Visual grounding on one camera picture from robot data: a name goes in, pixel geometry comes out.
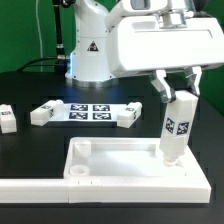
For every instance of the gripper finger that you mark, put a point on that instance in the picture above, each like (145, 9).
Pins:
(157, 79)
(193, 77)

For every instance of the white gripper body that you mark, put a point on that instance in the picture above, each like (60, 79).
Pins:
(137, 45)

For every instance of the white desk top tray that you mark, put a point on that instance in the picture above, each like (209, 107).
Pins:
(124, 157)

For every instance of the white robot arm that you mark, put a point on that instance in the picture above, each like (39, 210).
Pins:
(87, 64)

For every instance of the fiducial marker plate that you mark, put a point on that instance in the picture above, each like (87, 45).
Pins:
(76, 112)

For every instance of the white L-shaped corner guide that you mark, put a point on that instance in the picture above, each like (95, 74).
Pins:
(95, 189)

